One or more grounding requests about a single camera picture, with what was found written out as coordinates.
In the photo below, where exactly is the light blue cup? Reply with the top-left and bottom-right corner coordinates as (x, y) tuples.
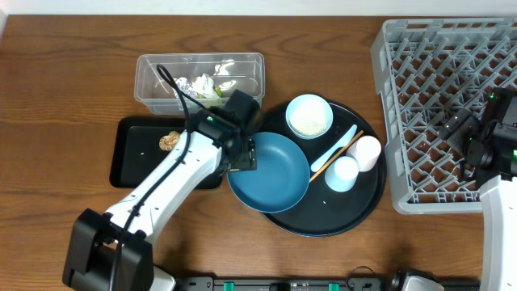
(324, 156), (359, 192)

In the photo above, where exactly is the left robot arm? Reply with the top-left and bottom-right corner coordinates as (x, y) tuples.
(62, 109), (263, 290)

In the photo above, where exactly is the black round tray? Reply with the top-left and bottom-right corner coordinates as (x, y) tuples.
(260, 102), (387, 237)

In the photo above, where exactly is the light blue plastic knife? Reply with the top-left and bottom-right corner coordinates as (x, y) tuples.
(310, 124), (357, 172)

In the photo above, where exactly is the grey dishwasher rack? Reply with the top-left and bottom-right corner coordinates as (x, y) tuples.
(371, 17), (516, 214)

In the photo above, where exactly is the black rectangular tray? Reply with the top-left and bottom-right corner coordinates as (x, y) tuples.
(109, 116), (226, 190)

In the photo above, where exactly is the blue plate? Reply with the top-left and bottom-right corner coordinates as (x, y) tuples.
(227, 132), (310, 213)

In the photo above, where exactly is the pink cup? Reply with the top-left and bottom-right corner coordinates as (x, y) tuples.
(346, 136), (381, 172)

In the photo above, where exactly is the brown mushroom food scrap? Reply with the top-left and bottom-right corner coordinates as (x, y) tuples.
(159, 131), (181, 151)

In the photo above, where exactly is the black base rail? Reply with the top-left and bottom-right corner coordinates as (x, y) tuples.
(173, 276), (484, 291)

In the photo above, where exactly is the white tissue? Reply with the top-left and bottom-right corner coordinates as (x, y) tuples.
(191, 74), (219, 99)

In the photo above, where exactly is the yellow snack wrapper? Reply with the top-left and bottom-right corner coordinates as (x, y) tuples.
(174, 77), (222, 99)

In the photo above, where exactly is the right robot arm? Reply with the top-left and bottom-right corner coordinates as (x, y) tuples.
(439, 87), (516, 291)

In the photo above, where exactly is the wooden chopstick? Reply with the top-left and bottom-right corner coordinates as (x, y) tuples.
(309, 130), (364, 183)

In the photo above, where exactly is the light blue bowl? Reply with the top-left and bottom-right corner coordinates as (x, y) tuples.
(285, 94), (334, 140)

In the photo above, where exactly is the clear plastic bin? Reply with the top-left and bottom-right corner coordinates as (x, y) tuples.
(134, 53), (265, 116)

